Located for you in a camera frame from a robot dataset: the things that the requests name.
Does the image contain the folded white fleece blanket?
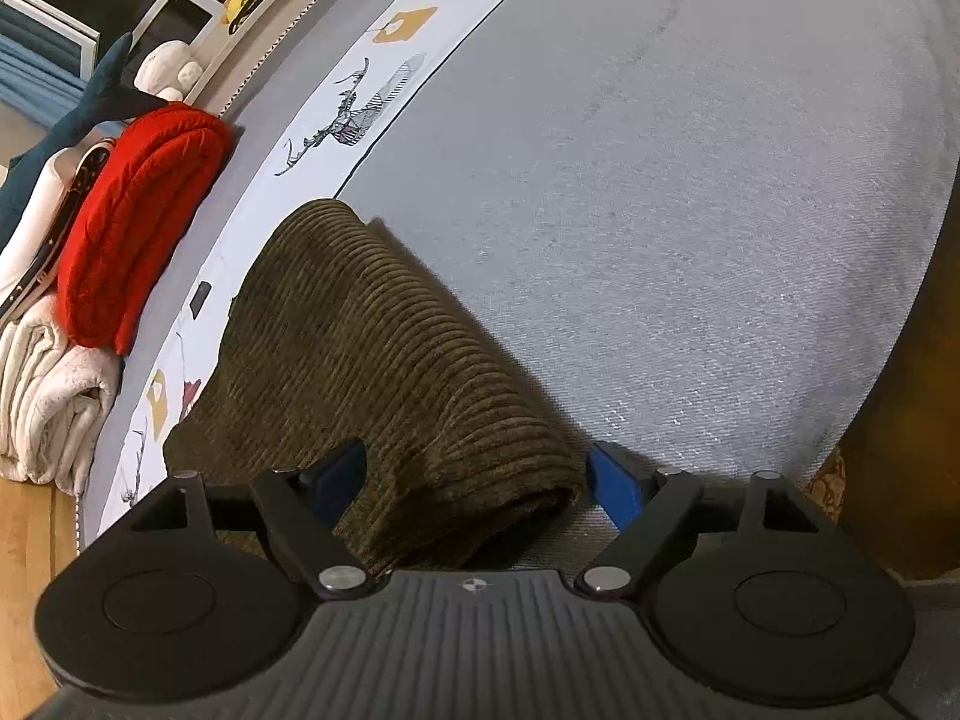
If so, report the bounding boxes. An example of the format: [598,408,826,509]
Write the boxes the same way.
[0,292,125,497]

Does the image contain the blue shark plush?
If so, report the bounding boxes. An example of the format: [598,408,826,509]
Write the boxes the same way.
[0,31,170,235]

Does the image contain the olive corduroy pants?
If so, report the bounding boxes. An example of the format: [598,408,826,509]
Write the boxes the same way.
[163,199,587,572]

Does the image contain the grey bed with printed sheet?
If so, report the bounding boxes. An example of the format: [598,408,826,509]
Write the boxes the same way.
[75,0,960,587]

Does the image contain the folded white duvet dark trim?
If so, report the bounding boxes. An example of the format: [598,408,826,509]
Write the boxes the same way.
[0,139,114,316]

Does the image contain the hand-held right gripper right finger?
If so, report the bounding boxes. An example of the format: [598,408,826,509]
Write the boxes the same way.
[574,441,835,602]

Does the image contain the white plush toy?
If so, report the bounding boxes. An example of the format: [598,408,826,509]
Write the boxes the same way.
[135,41,206,103]

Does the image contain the wooden headboard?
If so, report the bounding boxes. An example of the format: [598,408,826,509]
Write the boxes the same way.
[0,476,85,620]

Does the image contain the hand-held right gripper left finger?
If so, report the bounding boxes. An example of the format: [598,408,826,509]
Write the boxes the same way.
[127,439,389,602]

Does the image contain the brown patterned cloth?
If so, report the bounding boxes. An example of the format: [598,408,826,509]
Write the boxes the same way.
[806,450,849,535]

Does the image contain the blue curtain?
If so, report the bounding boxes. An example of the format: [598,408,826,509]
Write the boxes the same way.
[0,0,95,130]

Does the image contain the folded red quilt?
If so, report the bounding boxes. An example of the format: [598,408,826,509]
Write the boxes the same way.
[56,103,236,356]

